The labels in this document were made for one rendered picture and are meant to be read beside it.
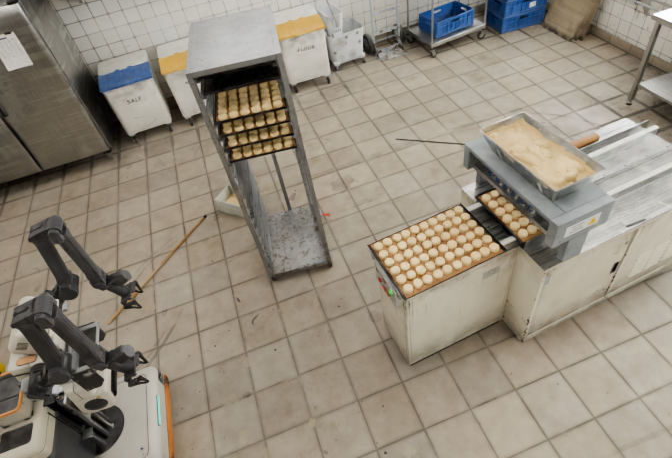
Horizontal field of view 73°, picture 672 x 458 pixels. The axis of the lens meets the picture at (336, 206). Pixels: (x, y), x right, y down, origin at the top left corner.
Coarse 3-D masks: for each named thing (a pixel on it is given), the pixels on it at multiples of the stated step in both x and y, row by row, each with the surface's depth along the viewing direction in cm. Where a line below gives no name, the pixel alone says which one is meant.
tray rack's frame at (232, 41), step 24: (192, 24) 263; (216, 24) 258; (240, 24) 253; (264, 24) 248; (192, 48) 240; (216, 48) 236; (240, 48) 232; (264, 48) 228; (192, 72) 220; (216, 72) 222; (288, 216) 378; (288, 240) 359; (312, 240) 356; (288, 264) 342; (312, 264) 339
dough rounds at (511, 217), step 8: (488, 192) 262; (496, 192) 259; (488, 200) 256; (496, 200) 257; (504, 200) 254; (496, 208) 253; (504, 208) 251; (512, 208) 249; (504, 216) 246; (512, 216) 246; (520, 216) 245; (512, 224) 241; (520, 224) 242; (528, 224) 242; (520, 232) 237; (528, 232) 238; (536, 232) 238
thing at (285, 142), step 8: (288, 136) 271; (256, 144) 270; (264, 144) 270; (272, 144) 271; (280, 144) 266; (288, 144) 265; (232, 152) 271; (240, 152) 267; (248, 152) 265; (256, 152) 265; (264, 152) 266; (232, 160) 265
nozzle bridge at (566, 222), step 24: (480, 144) 251; (480, 168) 256; (504, 168) 235; (504, 192) 241; (528, 192) 221; (576, 192) 216; (600, 192) 214; (528, 216) 228; (552, 216) 208; (576, 216) 206; (600, 216) 214; (552, 240) 212; (576, 240) 220
